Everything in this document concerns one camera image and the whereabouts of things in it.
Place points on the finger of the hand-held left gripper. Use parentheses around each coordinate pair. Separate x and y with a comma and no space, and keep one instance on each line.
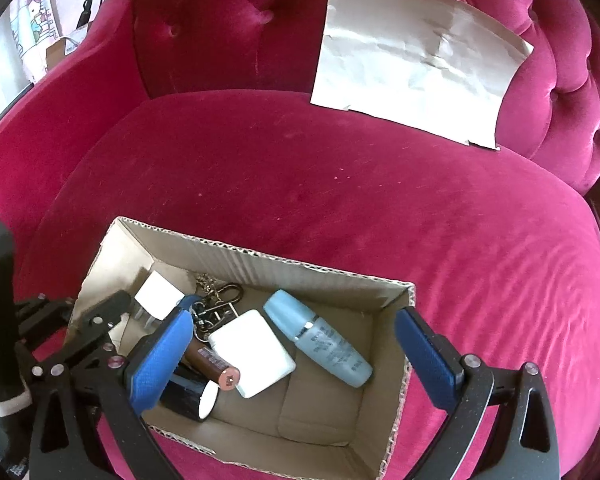
(42,317)
(97,327)

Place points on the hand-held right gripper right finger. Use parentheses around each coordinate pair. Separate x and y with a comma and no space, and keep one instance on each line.
(425,355)

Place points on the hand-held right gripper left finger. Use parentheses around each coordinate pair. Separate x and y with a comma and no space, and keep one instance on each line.
(162,355)

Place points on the black cylinder with white cap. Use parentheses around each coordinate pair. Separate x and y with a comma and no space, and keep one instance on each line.
(190,395)

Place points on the brown lipstick tube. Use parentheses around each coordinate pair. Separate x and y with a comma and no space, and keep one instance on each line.
(212,362)

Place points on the small white charger plug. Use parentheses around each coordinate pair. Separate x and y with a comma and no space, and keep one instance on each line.
(157,292)

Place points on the metal key bunch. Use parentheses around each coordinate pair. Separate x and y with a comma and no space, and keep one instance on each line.
(217,300)

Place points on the large white charger plug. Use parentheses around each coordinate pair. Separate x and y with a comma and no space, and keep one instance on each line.
(252,352)

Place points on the light blue cosmetic bottle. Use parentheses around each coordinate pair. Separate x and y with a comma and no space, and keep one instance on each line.
(320,340)

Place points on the cardboard box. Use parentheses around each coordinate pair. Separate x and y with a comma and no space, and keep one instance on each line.
(320,410)

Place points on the red velvet tufted sofa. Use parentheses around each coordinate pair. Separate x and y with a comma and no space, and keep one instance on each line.
(305,185)

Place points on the brown cardboard carton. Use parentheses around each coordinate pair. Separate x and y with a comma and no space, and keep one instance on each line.
(65,47)

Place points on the cartoon printed curtain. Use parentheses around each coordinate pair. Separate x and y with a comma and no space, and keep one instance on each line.
(32,20)

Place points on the creased white paper sheet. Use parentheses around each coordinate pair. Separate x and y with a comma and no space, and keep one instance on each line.
(415,55)

